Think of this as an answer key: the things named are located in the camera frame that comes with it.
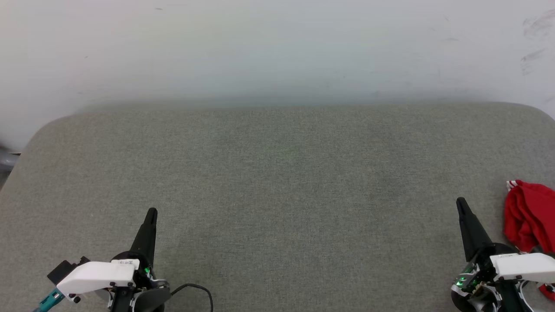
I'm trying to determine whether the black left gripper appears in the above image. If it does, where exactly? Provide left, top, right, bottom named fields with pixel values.
left=111, top=208, right=170, bottom=290

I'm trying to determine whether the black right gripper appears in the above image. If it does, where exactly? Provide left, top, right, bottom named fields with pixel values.
left=451, top=197, right=519, bottom=312

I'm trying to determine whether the red and white jersey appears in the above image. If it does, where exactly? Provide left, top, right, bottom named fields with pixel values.
left=503, top=180, right=555, bottom=302

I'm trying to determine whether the grey fabric sofa cushion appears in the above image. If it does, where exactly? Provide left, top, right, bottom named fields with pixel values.
left=0, top=102, right=555, bottom=312

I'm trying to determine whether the grey metal tube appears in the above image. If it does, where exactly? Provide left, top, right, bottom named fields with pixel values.
left=0, top=145, right=21, bottom=170

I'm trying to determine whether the thin black cable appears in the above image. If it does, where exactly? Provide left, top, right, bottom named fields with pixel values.
left=170, top=283, right=214, bottom=312

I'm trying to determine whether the teal left camera connector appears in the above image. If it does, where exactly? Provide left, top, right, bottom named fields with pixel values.
left=34, top=288, right=65, bottom=312

